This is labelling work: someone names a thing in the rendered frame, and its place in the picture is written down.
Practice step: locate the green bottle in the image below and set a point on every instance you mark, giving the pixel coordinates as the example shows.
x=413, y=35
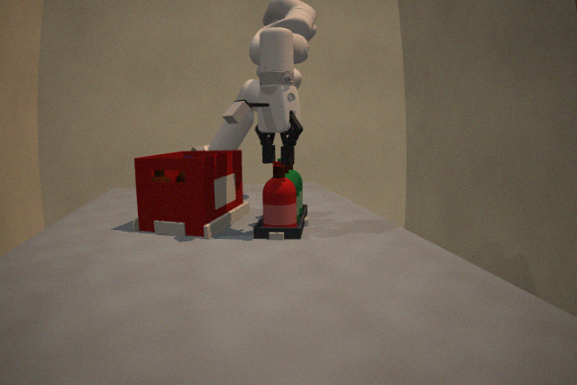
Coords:
x=298, y=177
x=295, y=182

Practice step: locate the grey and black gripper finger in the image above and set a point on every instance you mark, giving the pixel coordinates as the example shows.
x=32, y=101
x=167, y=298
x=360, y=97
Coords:
x=287, y=150
x=268, y=150

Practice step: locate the brown bottle with blue cap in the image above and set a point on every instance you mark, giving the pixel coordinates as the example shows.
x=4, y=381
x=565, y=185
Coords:
x=182, y=175

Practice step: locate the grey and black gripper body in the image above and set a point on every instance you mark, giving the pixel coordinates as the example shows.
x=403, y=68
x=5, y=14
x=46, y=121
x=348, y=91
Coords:
x=275, y=118

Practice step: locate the red bottle crate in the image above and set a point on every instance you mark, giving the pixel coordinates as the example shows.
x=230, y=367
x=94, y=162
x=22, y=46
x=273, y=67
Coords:
x=214, y=186

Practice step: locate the brown bottle with white cap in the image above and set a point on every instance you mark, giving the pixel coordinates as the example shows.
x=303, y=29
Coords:
x=159, y=177

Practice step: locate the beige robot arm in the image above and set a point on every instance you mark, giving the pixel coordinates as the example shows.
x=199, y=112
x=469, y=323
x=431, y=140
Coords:
x=273, y=49

